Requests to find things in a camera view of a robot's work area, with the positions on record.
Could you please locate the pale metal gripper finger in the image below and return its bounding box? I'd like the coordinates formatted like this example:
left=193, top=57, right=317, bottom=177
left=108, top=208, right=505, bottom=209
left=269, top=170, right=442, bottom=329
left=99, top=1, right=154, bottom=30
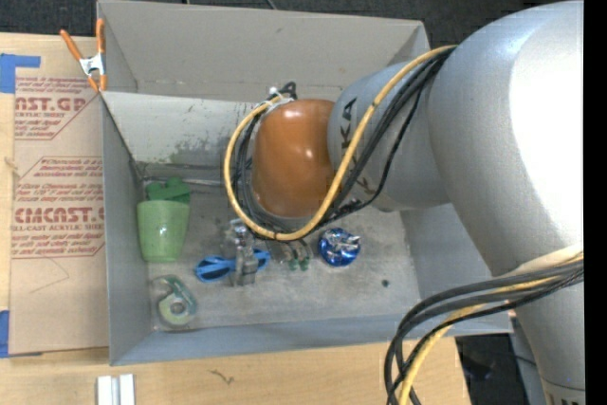
left=221, top=218, right=249, bottom=258
left=230, top=247, right=260, bottom=288

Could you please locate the blue band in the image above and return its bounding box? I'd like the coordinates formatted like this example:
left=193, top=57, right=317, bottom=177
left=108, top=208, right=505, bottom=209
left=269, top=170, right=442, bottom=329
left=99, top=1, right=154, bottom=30
left=193, top=248, right=272, bottom=284

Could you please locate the shiny blue round object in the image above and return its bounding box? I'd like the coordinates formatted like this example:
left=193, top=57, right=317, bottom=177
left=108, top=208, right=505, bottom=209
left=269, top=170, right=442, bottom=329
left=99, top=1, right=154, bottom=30
left=317, top=227, right=363, bottom=268

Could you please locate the grey metal bin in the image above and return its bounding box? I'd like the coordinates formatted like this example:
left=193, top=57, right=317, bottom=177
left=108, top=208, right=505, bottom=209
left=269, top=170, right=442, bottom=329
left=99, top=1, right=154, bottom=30
left=96, top=0, right=514, bottom=367

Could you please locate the light green plastic cup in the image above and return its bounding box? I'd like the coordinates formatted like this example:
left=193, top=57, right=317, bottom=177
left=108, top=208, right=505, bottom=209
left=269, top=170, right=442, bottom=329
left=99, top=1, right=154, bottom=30
left=136, top=198, right=192, bottom=264

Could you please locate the green tape dispenser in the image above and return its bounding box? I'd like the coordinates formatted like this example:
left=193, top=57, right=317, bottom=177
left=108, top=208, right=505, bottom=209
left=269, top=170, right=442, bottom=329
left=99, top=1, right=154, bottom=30
left=150, top=274, right=199, bottom=330

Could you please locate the dark green toy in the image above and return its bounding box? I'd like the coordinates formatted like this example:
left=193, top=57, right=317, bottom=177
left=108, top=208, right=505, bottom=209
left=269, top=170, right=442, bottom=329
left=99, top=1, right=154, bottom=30
left=144, top=176, right=193, bottom=206

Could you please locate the brown cardboard board red print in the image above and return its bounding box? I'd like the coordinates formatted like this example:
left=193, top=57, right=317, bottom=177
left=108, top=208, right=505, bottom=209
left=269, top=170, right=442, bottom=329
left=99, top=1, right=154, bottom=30
left=0, top=31, right=111, bottom=358

